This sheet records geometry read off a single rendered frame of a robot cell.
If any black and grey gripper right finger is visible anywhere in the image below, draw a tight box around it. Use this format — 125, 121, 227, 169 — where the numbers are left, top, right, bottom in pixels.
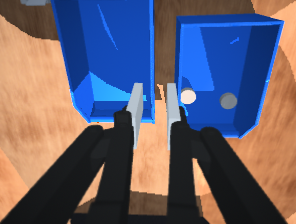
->
166, 83, 288, 224

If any grey metal shelf rack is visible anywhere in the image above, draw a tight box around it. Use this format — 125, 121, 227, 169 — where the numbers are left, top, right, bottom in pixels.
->
20, 0, 51, 6

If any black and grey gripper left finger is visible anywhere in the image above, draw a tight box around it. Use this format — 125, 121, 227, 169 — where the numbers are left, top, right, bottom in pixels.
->
0, 83, 143, 224

